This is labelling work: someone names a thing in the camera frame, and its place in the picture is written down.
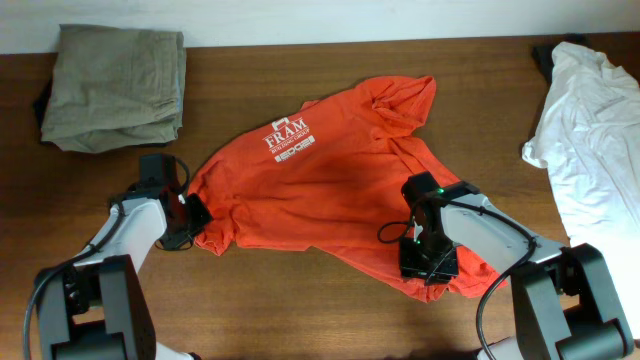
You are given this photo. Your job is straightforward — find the folded olive green trousers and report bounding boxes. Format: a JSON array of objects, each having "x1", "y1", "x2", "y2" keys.
[{"x1": 41, "y1": 24, "x2": 186, "y2": 154}]

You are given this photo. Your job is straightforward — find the white t-shirt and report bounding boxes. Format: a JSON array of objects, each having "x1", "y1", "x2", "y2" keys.
[{"x1": 522, "y1": 42, "x2": 639, "y2": 335}]

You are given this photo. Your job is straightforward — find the black garment under white shirt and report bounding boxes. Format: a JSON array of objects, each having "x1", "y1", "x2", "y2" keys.
[{"x1": 531, "y1": 34, "x2": 591, "y2": 85}]

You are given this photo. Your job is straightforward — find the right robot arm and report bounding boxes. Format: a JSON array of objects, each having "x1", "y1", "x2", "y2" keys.
[{"x1": 399, "y1": 172, "x2": 635, "y2": 360}]

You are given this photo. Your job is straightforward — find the orange polo shirt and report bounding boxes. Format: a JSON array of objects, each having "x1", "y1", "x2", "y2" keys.
[{"x1": 189, "y1": 76, "x2": 497, "y2": 302}]

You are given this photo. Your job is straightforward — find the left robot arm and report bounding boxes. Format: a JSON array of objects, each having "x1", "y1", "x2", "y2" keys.
[{"x1": 22, "y1": 185, "x2": 212, "y2": 360}]

